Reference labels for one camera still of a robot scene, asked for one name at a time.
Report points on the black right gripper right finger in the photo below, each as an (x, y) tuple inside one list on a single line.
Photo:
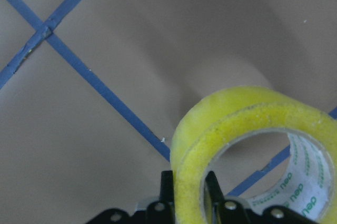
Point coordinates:
[(222, 209)]

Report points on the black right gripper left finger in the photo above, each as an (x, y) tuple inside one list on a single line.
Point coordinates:
[(159, 209)]

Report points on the yellow tape roll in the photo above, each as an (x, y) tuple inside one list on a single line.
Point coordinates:
[(230, 115)]

